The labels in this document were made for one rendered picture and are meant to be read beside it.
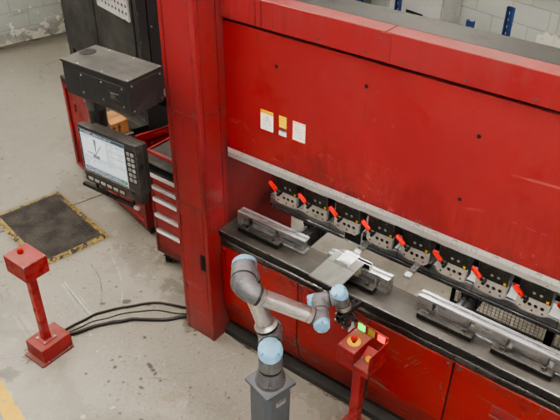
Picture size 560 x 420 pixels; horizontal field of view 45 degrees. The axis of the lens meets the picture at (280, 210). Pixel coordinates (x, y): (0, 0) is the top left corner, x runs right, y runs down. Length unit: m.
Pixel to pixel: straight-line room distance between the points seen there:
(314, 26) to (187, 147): 1.06
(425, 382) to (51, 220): 3.48
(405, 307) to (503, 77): 1.38
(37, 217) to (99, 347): 1.69
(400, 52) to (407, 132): 0.37
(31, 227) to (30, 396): 1.81
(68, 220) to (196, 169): 2.26
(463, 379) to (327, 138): 1.39
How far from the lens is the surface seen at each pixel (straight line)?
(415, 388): 3.84
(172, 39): 3.58
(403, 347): 3.69
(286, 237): 3.93
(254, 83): 3.57
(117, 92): 3.51
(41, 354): 4.66
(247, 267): 3.00
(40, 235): 5.80
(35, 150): 7.06
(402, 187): 3.27
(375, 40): 3.04
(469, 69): 2.87
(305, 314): 3.02
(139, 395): 4.39
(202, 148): 3.73
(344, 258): 3.70
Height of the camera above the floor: 3.30
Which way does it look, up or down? 35 degrees down
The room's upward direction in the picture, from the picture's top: 1 degrees clockwise
